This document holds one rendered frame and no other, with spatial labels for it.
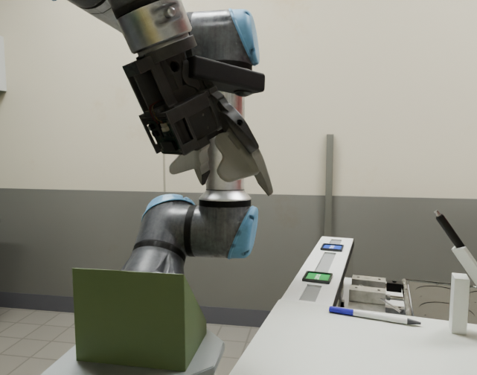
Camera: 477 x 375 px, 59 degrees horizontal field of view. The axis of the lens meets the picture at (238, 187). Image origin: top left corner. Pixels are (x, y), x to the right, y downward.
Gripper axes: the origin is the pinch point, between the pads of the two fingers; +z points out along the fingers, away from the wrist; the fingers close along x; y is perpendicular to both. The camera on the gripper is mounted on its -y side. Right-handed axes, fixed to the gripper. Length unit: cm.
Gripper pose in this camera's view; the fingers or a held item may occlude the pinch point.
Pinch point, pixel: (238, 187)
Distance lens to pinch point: 56.6
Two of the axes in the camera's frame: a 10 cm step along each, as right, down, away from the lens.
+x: 6.0, 0.9, -7.9
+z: 3.5, 8.6, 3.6
